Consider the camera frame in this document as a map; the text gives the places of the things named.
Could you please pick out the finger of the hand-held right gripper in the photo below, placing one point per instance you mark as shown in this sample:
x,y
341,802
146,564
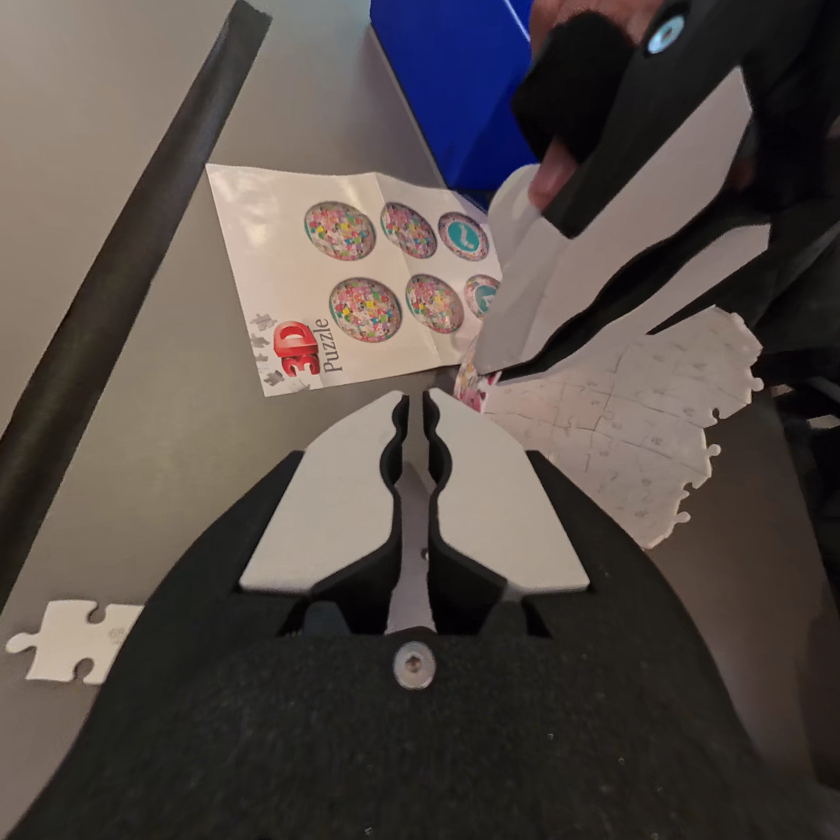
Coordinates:
x,y
715,269
630,216

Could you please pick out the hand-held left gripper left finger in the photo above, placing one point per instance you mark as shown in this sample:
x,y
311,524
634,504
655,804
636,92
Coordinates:
x,y
321,525

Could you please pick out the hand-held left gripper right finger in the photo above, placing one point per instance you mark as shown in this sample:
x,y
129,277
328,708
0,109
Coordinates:
x,y
505,525

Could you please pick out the colourful puzzle ball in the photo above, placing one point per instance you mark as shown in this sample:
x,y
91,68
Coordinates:
x,y
623,420

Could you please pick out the puzzle instruction sheet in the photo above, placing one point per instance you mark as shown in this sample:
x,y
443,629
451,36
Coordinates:
x,y
275,262

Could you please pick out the person's right hand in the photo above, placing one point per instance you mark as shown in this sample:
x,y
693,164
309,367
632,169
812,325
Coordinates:
x,y
551,180

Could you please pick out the blue plastic bin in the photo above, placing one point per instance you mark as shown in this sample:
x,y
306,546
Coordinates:
x,y
459,79

